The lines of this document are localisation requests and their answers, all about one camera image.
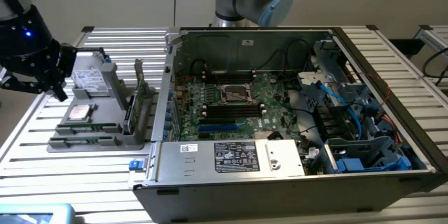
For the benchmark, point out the grey parts rack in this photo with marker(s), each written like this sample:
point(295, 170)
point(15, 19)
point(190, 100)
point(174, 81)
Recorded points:
point(104, 148)

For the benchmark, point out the thin black disk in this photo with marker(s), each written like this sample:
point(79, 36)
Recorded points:
point(128, 116)

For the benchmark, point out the open black PC case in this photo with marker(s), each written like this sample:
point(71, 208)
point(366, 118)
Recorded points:
point(244, 197)

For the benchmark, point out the green Dell motherboard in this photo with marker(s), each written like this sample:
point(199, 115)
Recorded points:
point(280, 119)

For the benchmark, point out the silver hard disk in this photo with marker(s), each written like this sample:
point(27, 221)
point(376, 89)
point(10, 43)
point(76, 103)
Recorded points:
point(91, 77)

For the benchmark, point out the metal slat side table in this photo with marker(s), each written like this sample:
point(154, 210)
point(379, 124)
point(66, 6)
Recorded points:
point(435, 37)

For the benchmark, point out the blue disk caddy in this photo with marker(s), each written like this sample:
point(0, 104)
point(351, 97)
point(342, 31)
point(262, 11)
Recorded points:
point(350, 165)

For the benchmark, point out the silver CPU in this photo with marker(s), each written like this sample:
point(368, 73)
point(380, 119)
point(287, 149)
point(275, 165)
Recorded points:
point(82, 113)

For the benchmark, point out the black table corner cap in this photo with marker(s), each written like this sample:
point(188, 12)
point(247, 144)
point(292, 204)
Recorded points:
point(372, 27)
point(87, 29)

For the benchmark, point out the black RAM slot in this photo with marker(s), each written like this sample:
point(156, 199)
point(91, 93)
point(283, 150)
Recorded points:
point(232, 114)
point(232, 108)
point(232, 105)
point(232, 111)
point(230, 72)
point(230, 81)
point(230, 78)
point(230, 75)

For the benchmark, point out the silver power supply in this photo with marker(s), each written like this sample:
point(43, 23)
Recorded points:
point(196, 163)

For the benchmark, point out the blue expansion slot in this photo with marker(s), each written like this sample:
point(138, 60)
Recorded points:
point(216, 128)

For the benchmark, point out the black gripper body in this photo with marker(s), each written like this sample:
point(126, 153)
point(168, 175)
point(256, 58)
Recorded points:
point(28, 45)

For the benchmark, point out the green RAM stick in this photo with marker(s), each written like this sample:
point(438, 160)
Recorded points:
point(87, 127)
point(84, 140)

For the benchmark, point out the green graphics card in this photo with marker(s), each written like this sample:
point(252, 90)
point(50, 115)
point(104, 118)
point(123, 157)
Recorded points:
point(140, 85)

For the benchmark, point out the black finned fan block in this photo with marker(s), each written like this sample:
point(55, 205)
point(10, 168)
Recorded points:
point(328, 123)

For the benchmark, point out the blue case latch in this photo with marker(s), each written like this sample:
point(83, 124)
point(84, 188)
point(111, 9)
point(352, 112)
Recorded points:
point(134, 165)

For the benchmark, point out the black expansion slot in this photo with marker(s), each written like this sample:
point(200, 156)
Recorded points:
point(216, 121)

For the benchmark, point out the teal framed device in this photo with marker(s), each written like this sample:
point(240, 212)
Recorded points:
point(59, 213)

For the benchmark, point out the CPU socket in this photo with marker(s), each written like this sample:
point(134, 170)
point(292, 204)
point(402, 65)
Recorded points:
point(235, 94)

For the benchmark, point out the silver chipset heat sink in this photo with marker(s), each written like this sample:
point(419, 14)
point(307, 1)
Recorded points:
point(264, 136)

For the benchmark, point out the grey metal disk bay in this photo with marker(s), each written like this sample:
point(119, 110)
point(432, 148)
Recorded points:
point(315, 87)

